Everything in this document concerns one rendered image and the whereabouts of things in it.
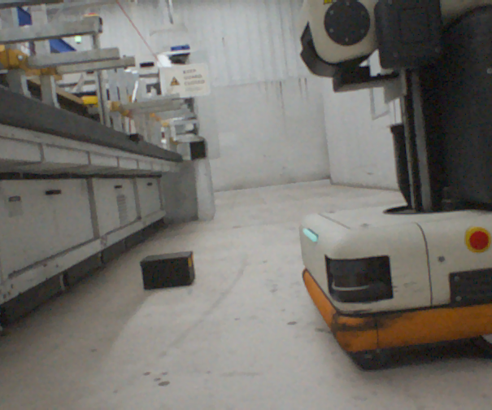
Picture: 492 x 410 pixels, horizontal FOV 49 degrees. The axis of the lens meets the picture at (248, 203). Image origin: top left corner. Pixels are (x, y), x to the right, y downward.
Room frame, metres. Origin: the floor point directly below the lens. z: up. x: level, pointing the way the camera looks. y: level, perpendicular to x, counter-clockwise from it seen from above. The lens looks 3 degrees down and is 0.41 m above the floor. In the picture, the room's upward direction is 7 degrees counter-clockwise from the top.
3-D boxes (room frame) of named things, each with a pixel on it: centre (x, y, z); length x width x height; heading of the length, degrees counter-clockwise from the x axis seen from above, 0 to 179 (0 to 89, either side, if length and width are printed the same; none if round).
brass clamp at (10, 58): (1.54, 0.61, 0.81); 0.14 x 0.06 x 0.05; 1
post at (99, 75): (2.51, 0.62, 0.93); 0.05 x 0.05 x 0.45; 1
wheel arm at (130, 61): (1.81, 0.54, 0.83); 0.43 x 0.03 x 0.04; 91
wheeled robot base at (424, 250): (1.32, -0.47, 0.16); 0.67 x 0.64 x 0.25; 91
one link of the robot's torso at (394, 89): (1.26, -0.31, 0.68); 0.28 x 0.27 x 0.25; 1
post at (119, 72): (3.02, 0.63, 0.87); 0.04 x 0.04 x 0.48; 1
